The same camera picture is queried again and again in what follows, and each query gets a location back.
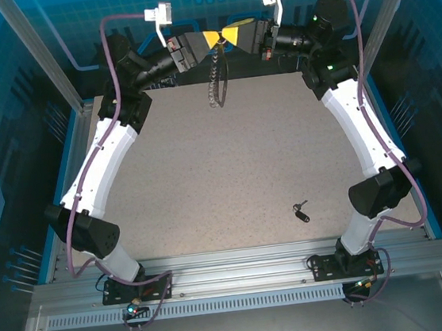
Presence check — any keyring with beaded strap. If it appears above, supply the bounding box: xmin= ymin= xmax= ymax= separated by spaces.
xmin=201 ymin=39 xmax=235 ymax=111

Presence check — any black key fob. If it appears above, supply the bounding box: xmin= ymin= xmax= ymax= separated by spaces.
xmin=294 ymin=207 xmax=312 ymax=225

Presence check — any blue table side trim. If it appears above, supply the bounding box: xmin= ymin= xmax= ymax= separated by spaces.
xmin=366 ymin=68 xmax=442 ymax=246
xmin=18 ymin=107 xmax=101 ymax=286

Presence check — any small controller board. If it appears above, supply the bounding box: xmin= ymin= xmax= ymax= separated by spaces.
xmin=124 ymin=298 xmax=151 ymax=320
xmin=352 ymin=275 xmax=379 ymax=294

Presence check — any white right camera bracket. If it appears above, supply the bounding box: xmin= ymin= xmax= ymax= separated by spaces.
xmin=271 ymin=0 xmax=286 ymax=28

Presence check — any white camera bracket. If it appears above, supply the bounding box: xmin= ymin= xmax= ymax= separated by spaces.
xmin=271 ymin=0 xmax=286 ymax=28
xmin=154 ymin=17 xmax=171 ymax=49

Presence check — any white left camera bracket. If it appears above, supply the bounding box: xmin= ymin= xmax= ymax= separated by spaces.
xmin=154 ymin=17 xmax=171 ymax=49

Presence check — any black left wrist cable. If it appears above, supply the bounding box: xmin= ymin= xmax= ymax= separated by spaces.
xmin=152 ymin=74 xmax=179 ymax=90

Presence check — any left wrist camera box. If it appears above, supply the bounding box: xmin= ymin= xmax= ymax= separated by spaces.
xmin=142 ymin=1 xmax=175 ymax=29

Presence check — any aluminium frame post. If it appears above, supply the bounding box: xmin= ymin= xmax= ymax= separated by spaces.
xmin=0 ymin=0 xmax=96 ymax=124
xmin=352 ymin=0 xmax=437 ymax=79

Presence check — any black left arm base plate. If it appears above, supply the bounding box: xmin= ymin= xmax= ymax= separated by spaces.
xmin=100 ymin=271 xmax=173 ymax=307

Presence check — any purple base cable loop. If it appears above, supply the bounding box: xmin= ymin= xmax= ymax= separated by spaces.
xmin=336 ymin=245 xmax=397 ymax=308
xmin=117 ymin=270 xmax=180 ymax=331

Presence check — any aluminium frame crossbeam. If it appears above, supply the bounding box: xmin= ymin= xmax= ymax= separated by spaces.
xmin=29 ymin=223 xmax=442 ymax=320

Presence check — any slotted grey cable duct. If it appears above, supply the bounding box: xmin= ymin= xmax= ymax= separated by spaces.
xmin=45 ymin=282 xmax=347 ymax=331

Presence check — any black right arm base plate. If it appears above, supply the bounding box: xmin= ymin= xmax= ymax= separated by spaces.
xmin=306 ymin=246 xmax=385 ymax=284

